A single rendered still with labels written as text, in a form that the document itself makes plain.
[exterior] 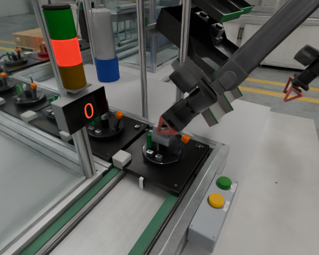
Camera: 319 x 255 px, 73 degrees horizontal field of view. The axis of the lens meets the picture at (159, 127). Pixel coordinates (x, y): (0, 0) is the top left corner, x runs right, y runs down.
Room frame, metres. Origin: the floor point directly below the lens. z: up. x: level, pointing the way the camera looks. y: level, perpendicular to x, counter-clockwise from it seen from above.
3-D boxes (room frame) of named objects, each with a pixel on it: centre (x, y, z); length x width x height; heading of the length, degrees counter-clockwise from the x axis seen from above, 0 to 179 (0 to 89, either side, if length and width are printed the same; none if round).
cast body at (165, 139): (0.55, 0.00, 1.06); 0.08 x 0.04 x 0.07; 59
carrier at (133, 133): (0.68, 0.21, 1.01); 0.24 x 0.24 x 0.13; 59
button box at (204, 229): (0.37, -0.15, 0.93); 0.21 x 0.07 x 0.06; 149
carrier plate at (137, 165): (0.55, -0.01, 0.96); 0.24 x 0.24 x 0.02; 59
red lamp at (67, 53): (0.45, 0.19, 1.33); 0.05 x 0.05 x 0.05
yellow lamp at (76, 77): (0.45, 0.19, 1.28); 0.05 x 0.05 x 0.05
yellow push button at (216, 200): (0.37, -0.15, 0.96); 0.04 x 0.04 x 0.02
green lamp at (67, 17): (0.45, 0.19, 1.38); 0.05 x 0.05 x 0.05
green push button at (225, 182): (0.43, -0.19, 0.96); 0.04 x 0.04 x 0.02
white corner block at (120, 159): (0.52, 0.12, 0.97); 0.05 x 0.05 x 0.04; 59
